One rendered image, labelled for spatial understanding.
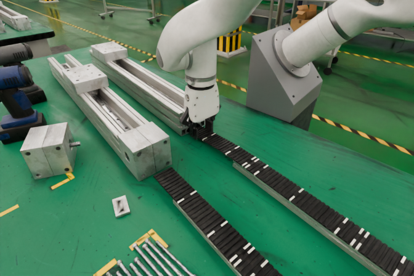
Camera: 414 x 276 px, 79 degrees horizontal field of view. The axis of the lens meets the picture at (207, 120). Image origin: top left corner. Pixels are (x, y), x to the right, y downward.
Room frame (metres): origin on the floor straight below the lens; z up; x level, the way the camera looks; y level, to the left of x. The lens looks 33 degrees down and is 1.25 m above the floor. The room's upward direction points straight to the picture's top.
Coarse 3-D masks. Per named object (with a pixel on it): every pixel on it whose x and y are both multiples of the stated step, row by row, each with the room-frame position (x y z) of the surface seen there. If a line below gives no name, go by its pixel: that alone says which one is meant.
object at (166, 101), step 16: (96, 64) 1.20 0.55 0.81; (112, 64) 1.05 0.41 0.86; (128, 64) 1.07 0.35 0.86; (112, 80) 1.05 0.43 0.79; (128, 80) 0.91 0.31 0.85; (144, 80) 0.96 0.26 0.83; (160, 80) 0.88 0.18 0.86; (144, 96) 0.81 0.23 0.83; (160, 96) 0.75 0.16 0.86; (176, 96) 0.78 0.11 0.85; (160, 112) 0.73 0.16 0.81; (176, 112) 0.65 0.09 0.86; (176, 128) 0.66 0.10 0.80
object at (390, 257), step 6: (390, 252) 0.25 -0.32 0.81; (396, 252) 0.25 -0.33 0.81; (384, 258) 0.24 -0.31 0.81; (390, 258) 0.24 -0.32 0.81; (396, 258) 0.24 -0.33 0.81; (378, 264) 0.23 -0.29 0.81; (384, 264) 0.23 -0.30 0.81; (390, 264) 0.23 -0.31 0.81; (384, 270) 0.22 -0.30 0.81; (390, 270) 0.22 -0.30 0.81
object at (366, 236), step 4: (368, 232) 0.29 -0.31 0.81; (364, 236) 0.28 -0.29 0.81; (368, 236) 0.28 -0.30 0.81; (372, 236) 0.28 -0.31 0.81; (360, 240) 0.27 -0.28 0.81; (364, 240) 0.27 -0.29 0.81; (368, 240) 0.27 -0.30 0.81; (372, 240) 0.27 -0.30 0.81; (356, 244) 0.26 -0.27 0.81; (360, 244) 0.26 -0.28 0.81; (364, 244) 0.26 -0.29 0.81; (368, 244) 0.26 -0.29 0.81; (372, 244) 0.26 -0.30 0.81; (356, 248) 0.25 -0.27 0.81; (360, 248) 0.26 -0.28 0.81; (364, 248) 0.25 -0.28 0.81; (368, 248) 0.26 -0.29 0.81; (360, 252) 0.25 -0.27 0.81; (364, 252) 0.25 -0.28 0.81
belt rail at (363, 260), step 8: (240, 168) 0.48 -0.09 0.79; (248, 176) 0.46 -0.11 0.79; (256, 184) 0.44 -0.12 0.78; (264, 184) 0.42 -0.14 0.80; (272, 192) 0.40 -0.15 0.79; (280, 200) 0.38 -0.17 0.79; (288, 208) 0.37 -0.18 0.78; (296, 208) 0.35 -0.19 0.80; (304, 216) 0.34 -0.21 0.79; (312, 224) 0.32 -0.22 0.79; (320, 224) 0.31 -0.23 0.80; (320, 232) 0.31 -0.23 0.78; (328, 232) 0.30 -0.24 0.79; (336, 240) 0.28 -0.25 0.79; (344, 248) 0.27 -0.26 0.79; (352, 248) 0.26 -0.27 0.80; (352, 256) 0.26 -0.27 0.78; (360, 256) 0.25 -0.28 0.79; (368, 264) 0.24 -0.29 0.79; (376, 272) 0.23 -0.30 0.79; (384, 272) 0.22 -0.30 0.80
